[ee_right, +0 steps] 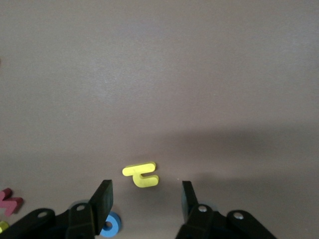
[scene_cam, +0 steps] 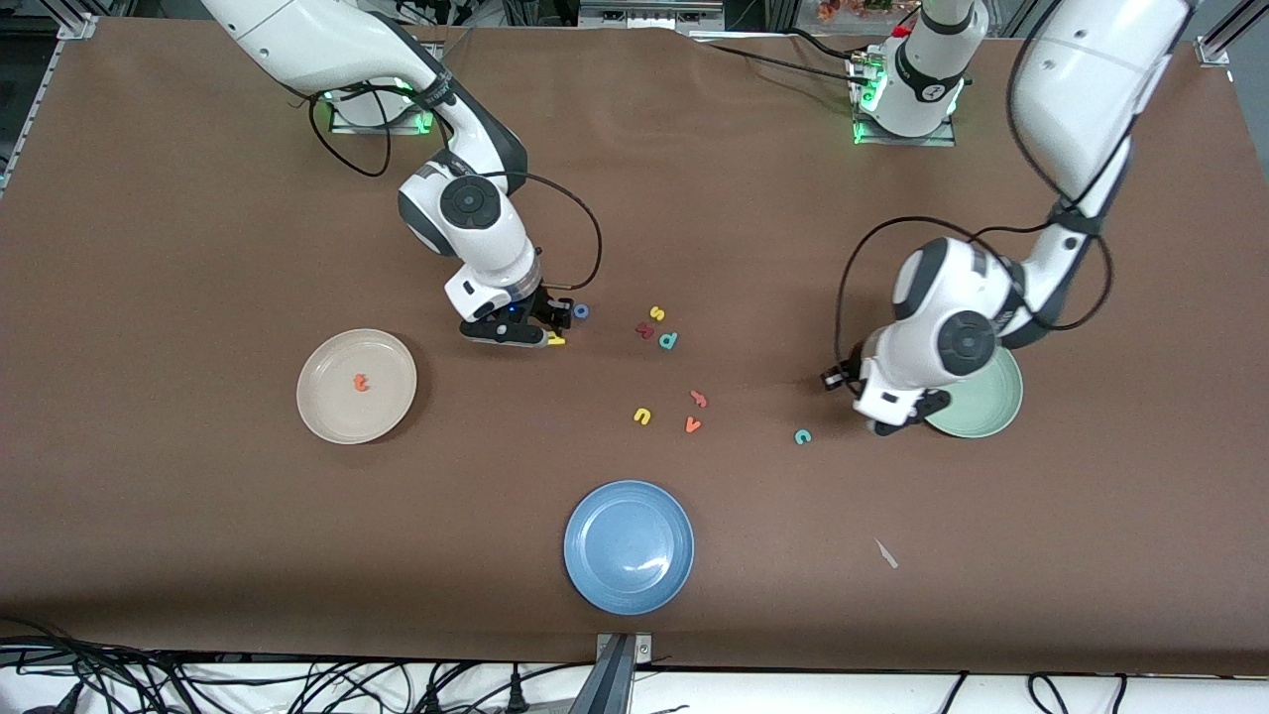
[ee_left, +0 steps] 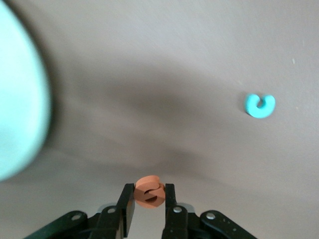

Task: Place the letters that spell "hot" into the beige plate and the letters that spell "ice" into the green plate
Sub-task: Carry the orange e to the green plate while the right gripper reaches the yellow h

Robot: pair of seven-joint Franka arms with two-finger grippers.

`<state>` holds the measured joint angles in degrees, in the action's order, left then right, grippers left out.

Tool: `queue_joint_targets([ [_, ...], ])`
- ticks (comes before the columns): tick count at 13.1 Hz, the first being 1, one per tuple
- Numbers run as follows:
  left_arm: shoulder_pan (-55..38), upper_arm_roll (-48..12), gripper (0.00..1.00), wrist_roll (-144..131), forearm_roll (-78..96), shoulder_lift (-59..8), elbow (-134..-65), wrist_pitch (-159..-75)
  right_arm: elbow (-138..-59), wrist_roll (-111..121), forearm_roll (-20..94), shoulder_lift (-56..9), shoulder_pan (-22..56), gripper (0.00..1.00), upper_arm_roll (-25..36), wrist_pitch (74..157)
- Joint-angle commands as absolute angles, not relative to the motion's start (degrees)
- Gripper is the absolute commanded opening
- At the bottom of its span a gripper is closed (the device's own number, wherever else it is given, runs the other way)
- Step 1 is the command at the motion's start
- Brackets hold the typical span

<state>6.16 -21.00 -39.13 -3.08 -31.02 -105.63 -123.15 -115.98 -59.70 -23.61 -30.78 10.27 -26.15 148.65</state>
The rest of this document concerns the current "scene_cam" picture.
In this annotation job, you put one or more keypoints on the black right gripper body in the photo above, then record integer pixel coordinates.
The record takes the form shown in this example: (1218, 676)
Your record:
(543, 306)

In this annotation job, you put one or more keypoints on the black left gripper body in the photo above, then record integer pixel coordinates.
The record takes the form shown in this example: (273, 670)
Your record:
(851, 376)

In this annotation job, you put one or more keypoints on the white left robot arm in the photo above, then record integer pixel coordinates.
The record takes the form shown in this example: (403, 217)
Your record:
(932, 347)

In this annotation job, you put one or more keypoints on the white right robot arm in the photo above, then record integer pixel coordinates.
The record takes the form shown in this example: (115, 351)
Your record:
(486, 238)

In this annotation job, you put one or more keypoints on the brown table cover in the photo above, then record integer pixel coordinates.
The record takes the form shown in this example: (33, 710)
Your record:
(634, 218)

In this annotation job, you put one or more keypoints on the green round plate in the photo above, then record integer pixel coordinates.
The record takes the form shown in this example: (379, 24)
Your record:
(991, 407)

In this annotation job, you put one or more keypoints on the small white paper scrap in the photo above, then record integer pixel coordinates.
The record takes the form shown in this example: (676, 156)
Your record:
(886, 554)

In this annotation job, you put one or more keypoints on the beige round plate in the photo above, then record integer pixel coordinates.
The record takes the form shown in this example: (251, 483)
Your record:
(337, 407)

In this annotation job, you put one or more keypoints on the blue round plate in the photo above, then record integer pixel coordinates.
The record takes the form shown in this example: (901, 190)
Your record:
(629, 547)

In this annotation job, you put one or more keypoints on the aluminium corner profile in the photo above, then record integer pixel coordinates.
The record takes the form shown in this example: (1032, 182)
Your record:
(1224, 35)

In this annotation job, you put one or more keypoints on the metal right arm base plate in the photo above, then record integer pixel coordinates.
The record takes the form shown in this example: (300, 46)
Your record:
(377, 126)

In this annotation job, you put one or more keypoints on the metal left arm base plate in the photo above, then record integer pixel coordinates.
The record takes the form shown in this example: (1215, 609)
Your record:
(907, 141)

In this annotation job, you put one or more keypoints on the grey metal frame bracket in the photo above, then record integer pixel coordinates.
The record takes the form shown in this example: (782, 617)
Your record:
(649, 15)

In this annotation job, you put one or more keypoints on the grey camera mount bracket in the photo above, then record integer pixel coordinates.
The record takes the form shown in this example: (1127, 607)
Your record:
(617, 674)

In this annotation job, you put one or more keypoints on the aluminium side rail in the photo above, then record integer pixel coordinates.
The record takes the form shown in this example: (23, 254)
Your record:
(45, 84)

